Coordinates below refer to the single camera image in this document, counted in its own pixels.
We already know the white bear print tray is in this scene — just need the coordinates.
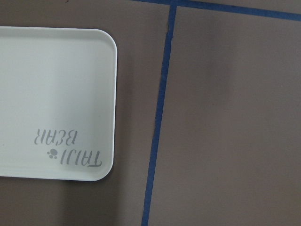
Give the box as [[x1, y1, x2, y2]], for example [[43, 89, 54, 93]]
[[0, 26, 117, 181]]

